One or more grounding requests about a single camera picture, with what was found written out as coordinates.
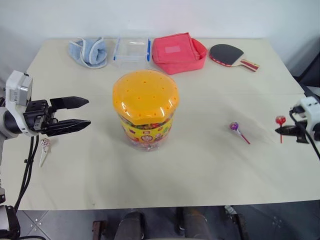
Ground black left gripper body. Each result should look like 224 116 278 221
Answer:
22 99 60 134

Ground light blue towel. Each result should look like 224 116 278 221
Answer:
68 36 109 69

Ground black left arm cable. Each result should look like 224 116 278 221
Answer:
13 134 41 211

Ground white lollipop with white stick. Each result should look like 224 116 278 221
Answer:
39 138 51 168

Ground orange jar lid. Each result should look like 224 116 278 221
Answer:
112 69 181 125

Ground purple lollipop with red stick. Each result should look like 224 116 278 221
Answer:
229 121 251 145

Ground dark background furniture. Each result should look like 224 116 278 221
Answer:
291 37 320 99

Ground clear plastic candy jar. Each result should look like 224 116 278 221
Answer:
119 113 174 152

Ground clear box with blue clasps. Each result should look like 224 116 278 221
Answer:
111 36 152 70

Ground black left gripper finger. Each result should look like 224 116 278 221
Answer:
49 96 90 111
44 119 92 137

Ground black table tennis paddle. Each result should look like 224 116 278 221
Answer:
208 44 261 73

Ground pink fabric bag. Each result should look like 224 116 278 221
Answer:
151 32 209 76

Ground dark rounded shape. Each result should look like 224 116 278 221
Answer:
116 211 146 240

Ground brown block under table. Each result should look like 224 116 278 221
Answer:
92 219 108 240

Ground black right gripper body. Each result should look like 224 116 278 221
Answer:
292 120 311 145

